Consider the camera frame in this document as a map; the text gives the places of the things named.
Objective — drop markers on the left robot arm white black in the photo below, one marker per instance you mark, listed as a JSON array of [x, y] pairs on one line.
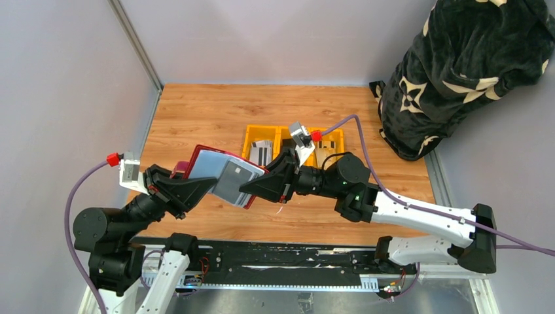
[[116, 262]]

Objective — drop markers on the black patterned blanket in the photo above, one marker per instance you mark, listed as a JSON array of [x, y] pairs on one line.
[[467, 55]]

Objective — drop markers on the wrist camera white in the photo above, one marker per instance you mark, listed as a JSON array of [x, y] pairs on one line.
[[304, 145], [130, 174]]

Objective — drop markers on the right yellow bin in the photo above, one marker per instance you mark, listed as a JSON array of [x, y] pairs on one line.
[[338, 137]]

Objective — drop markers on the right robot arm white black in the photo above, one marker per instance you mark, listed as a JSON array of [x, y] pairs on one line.
[[451, 235]]

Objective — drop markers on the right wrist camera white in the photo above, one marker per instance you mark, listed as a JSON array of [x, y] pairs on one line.
[[304, 145]]

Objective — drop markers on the red card holder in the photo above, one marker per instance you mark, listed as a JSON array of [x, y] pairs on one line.
[[208, 162]]

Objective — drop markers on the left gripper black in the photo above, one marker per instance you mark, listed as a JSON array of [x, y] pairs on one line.
[[181, 193]]

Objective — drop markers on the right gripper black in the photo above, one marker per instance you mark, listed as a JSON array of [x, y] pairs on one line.
[[281, 182]]

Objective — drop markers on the middle yellow bin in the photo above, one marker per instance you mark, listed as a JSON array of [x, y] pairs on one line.
[[284, 140]]

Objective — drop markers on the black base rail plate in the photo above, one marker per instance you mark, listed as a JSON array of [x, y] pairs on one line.
[[241, 265]]

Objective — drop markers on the gold cards stack in bin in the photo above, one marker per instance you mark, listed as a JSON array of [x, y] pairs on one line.
[[324, 149]]

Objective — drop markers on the aluminium frame post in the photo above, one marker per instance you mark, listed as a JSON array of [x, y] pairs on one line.
[[127, 27]]

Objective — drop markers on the white striped cards stack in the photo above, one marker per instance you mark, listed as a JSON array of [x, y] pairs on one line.
[[261, 152]]

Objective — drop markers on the grey credit card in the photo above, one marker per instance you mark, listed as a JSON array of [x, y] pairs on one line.
[[234, 174]]

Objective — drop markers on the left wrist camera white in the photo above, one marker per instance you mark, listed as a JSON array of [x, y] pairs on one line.
[[130, 174]]

